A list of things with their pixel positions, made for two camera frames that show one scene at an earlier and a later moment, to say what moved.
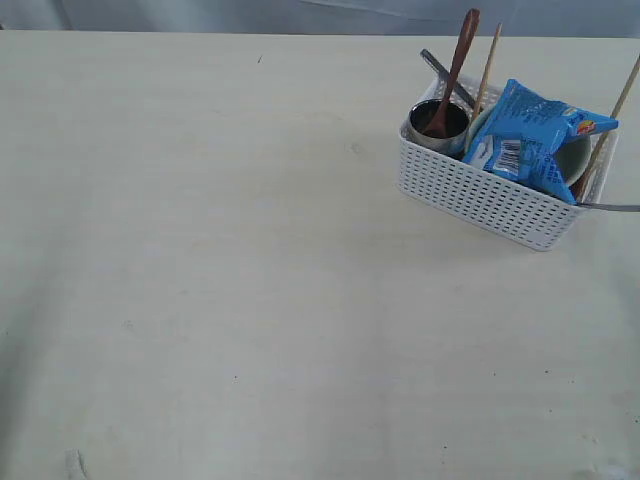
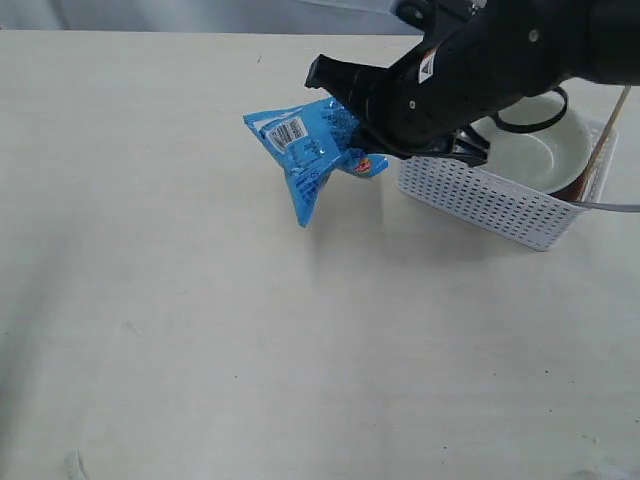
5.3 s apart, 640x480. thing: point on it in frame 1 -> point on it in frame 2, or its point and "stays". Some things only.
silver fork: (612, 207) stays
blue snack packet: (521, 136) -> (310, 141)
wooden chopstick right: (600, 148) stays
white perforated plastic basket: (527, 213) stays
